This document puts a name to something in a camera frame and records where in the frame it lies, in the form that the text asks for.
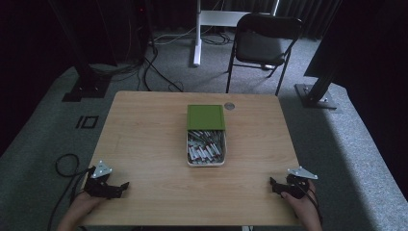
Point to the white desk frame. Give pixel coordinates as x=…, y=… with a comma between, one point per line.
x=198, y=38

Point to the green box lid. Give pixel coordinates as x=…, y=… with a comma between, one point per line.
x=205, y=117

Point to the black folding chair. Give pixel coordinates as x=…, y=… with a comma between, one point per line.
x=261, y=45

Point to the white tin box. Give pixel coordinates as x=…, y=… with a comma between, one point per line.
x=221, y=162

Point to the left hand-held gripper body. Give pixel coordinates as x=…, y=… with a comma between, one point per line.
x=97, y=184

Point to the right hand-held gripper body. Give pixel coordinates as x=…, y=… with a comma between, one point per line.
x=299, y=184

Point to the person's right hand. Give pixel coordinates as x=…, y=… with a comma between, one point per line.
x=302, y=205

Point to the person's left hand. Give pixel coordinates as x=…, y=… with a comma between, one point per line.
x=84, y=202

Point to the grey round table grommet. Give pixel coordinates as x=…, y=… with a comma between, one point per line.
x=229, y=106

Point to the black metal stand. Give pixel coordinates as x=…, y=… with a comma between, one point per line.
x=86, y=80
x=317, y=93

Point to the pile of red white sachets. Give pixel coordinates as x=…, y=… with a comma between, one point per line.
x=205, y=148

